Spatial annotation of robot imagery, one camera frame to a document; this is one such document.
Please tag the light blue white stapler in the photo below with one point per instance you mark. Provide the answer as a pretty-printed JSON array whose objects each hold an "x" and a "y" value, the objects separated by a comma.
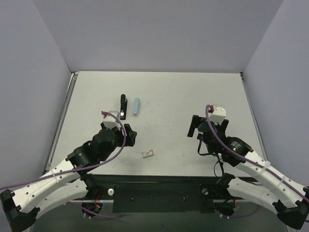
[{"x": 136, "y": 106}]

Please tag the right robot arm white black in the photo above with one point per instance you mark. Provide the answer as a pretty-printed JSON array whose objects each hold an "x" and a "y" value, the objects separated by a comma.
[{"x": 286, "y": 198}]

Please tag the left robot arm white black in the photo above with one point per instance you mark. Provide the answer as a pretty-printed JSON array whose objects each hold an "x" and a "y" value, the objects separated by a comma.
[{"x": 67, "y": 181}]

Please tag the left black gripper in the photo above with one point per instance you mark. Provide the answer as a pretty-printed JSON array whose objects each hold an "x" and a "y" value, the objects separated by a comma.
[{"x": 129, "y": 136}]

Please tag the black stapler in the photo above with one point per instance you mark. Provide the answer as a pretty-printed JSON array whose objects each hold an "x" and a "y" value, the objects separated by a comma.
[{"x": 123, "y": 107}]

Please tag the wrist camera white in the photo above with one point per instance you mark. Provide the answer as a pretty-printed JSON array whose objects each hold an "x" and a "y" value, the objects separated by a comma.
[
  {"x": 110, "y": 122},
  {"x": 217, "y": 114}
]

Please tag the staple box with red label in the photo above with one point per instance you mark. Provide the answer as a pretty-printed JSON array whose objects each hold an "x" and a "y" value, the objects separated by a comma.
[{"x": 147, "y": 154}]

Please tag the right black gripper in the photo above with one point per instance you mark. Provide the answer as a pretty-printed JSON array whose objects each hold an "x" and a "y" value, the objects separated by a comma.
[{"x": 194, "y": 123}]

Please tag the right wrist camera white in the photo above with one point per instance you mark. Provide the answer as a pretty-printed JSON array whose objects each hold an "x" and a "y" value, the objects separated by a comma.
[{"x": 217, "y": 114}]

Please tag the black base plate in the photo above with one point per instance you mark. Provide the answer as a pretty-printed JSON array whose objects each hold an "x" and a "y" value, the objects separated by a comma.
[{"x": 158, "y": 194}]

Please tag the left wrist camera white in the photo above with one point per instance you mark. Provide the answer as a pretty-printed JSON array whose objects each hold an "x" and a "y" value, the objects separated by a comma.
[{"x": 110, "y": 122}]

